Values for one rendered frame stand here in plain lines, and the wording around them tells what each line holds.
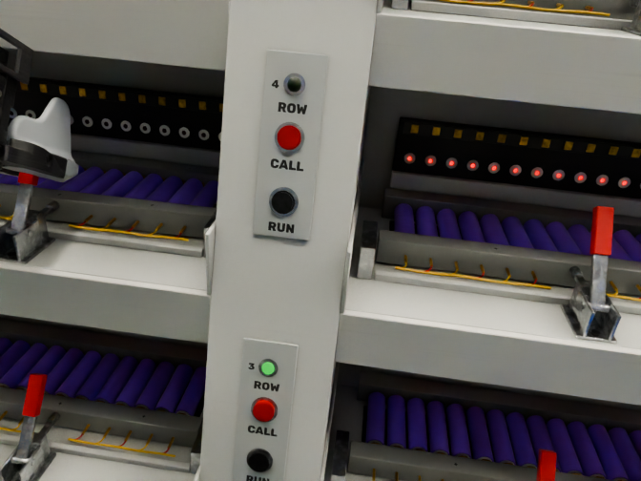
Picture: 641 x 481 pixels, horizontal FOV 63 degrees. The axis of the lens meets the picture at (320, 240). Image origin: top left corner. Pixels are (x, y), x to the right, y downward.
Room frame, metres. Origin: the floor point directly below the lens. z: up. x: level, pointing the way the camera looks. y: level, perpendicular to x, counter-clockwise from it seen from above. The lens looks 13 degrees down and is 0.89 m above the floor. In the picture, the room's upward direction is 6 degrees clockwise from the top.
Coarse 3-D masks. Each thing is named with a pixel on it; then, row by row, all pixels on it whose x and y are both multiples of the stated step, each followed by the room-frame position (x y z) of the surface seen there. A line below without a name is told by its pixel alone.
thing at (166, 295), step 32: (192, 160) 0.54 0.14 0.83; (64, 224) 0.44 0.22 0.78; (64, 256) 0.39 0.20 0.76; (96, 256) 0.40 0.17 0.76; (128, 256) 0.40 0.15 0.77; (160, 256) 0.41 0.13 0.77; (0, 288) 0.38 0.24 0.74; (32, 288) 0.37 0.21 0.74; (64, 288) 0.37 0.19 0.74; (96, 288) 0.37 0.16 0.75; (128, 288) 0.36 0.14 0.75; (160, 288) 0.36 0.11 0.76; (192, 288) 0.37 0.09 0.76; (64, 320) 0.38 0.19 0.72; (96, 320) 0.37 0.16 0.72; (128, 320) 0.37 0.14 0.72; (160, 320) 0.37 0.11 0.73; (192, 320) 0.37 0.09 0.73
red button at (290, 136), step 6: (288, 126) 0.35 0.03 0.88; (282, 132) 0.35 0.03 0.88; (288, 132) 0.35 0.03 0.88; (294, 132) 0.35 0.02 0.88; (282, 138) 0.35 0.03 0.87; (288, 138) 0.35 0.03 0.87; (294, 138) 0.35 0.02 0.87; (300, 138) 0.35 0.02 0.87; (282, 144) 0.35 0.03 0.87; (288, 144) 0.35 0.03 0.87; (294, 144) 0.35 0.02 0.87
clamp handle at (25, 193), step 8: (24, 176) 0.40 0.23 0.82; (32, 176) 0.40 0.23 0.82; (24, 184) 0.40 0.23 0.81; (32, 184) 0.40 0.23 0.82; (24, 192) 0.40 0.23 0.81; (16, 200) 0.39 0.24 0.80; (24, 200) 0.39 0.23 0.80; (16, 208) 0.39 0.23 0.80; (24, 208) 0.39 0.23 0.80; (16, 216) 0.39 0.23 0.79; (24, 216) 0.39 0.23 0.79; (16, 224) 0.39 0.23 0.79; (24, 224) 0.39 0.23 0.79
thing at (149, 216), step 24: (0, 192) 0.44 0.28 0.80; (48, 192) 0.45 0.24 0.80; (72, 192) 0.45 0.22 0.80; (48, 216) 0.44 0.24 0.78; (72, 216) 0.44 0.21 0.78; (96, 216) 0.44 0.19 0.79; (120, 216) 0.44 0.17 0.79; (144, 216) 0.43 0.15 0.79; (168, 216) 0.43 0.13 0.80; (192, 216) 0.43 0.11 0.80
